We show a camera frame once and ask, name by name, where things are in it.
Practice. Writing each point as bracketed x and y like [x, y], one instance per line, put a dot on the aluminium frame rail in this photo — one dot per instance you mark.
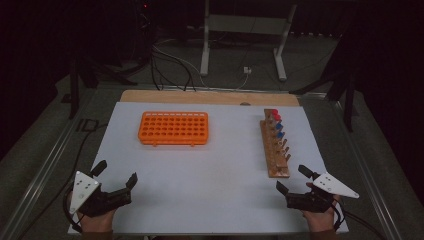
[370, 176]
[43, 173]

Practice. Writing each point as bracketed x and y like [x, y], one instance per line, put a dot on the person's left hand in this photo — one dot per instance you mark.
[98, 223]

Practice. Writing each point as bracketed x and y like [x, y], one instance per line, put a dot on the wooden test tube rack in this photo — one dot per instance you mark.
[278, 166]

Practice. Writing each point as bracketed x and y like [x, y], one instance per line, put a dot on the person's right hand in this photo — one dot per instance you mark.
[321, 221]

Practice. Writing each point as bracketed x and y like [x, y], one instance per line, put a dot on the grey metal stand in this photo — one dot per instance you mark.
[246, 24]

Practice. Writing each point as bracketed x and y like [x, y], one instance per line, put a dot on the white power plug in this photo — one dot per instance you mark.
[247, 70]

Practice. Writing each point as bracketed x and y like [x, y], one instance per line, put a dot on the red-capped test tube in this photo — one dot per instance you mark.
[275, 112]
[277, 117]

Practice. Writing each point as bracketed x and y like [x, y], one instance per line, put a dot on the white table board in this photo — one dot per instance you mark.
[213, 186]

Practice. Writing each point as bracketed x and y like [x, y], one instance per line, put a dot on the black tripod stand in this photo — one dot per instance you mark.
[75, 86]
[348, 100]

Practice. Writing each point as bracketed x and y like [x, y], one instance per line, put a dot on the dark equipment rack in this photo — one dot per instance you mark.
[145, 30]

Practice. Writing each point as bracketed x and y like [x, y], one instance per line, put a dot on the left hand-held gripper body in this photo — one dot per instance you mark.
[83, 190]

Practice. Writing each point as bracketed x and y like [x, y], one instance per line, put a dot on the orange plastic test tube rack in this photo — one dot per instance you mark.
[173, 140]

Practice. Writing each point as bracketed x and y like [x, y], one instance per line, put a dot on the blue-capped test tube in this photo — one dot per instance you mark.
[279, 126]
[281, 134]

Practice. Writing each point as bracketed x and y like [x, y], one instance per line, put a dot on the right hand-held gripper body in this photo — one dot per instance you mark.
[310, 201]

